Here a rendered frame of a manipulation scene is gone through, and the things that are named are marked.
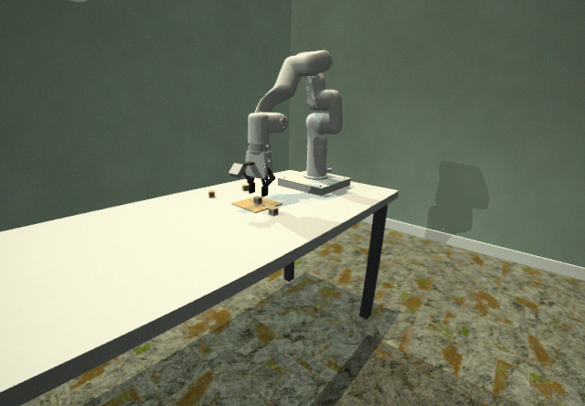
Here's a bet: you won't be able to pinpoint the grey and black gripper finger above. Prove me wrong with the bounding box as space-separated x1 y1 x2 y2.
261 168 275 197
243 172 255 194

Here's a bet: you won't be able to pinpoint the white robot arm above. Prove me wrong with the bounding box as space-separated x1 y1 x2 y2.
248 50 342 180

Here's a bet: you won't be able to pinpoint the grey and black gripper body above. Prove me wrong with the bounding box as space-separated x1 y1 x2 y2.
245 150 272 179

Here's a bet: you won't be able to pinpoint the tan flat mat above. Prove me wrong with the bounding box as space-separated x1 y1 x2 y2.
231 198 282 213

